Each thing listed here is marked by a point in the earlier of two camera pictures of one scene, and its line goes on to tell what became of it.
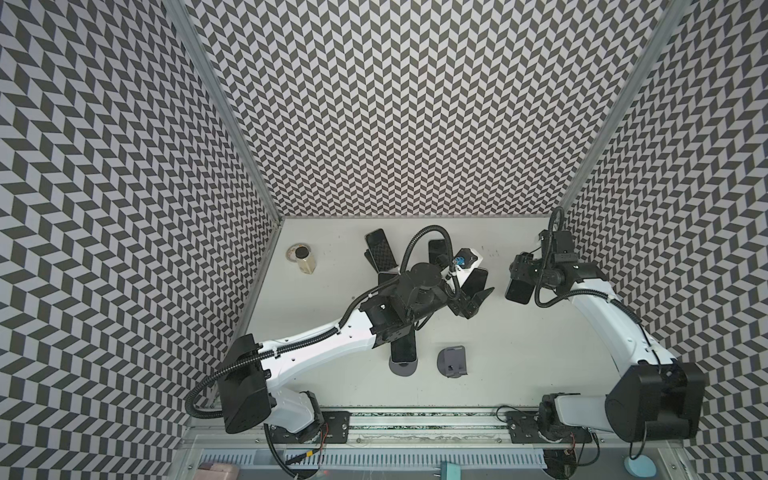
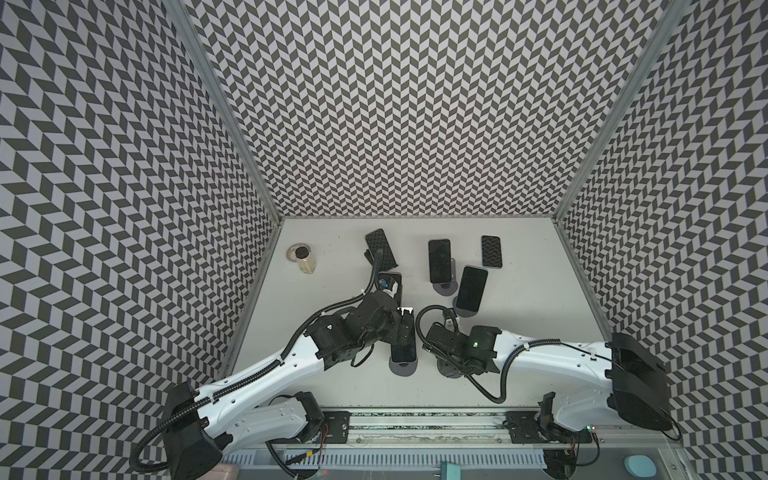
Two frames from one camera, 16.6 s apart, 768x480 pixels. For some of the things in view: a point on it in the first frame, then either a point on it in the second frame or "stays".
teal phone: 519,291 -> 491,251
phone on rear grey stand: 436,247 stays
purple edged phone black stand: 384,277 stays
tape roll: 301,254 stays
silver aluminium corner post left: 183,18 stays
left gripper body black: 459,303 -> 391,332
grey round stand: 451,361 stays
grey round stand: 403,369 stays
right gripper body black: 522,276 -> 448,346
